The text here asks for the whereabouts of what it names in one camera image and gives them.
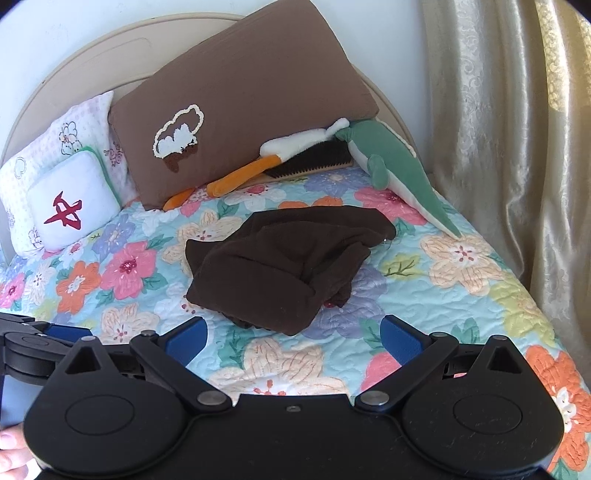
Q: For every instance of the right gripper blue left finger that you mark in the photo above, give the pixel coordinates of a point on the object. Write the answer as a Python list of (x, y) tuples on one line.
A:
[(165, 358)]

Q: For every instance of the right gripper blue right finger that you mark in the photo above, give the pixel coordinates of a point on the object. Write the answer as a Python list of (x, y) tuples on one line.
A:
[(421, 357)]

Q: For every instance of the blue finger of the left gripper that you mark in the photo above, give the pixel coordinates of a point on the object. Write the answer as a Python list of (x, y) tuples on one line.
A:
[(64, 334)]

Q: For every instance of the dark brown sweater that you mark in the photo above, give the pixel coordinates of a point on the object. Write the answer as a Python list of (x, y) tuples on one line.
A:
[(281, 266)]

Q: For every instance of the person's left hand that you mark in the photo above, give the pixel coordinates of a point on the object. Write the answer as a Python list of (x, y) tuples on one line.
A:
[(14, 454)]

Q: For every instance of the floral quilt bedspread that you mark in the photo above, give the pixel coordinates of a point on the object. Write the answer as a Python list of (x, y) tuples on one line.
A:
[(309, 337)]

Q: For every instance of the white cushion red symbol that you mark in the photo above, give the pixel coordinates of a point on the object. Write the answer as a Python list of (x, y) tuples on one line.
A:
[(72, 200)]

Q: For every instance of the green crocodile plush toy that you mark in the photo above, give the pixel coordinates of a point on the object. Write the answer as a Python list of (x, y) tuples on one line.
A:
[(393, 164)]

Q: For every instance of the pink floral white pillow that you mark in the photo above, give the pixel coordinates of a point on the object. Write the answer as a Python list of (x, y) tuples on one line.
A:
[(83, 126)]

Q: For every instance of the black bed brush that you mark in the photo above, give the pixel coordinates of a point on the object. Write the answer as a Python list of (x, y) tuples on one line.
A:
[(321, 157)]

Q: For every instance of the white goose plush toy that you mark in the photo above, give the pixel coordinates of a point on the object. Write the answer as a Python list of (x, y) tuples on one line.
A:
[(271, 154)]

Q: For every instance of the beige curved headboard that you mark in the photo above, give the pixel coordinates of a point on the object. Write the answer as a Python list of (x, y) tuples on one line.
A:
[(55, 54)]

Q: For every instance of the beige patterned curtain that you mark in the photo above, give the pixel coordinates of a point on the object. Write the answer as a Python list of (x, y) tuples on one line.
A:
[(510, 88)]

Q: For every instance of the large brown pillow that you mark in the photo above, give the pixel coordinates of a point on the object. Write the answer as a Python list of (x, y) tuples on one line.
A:
[(205, 114)]

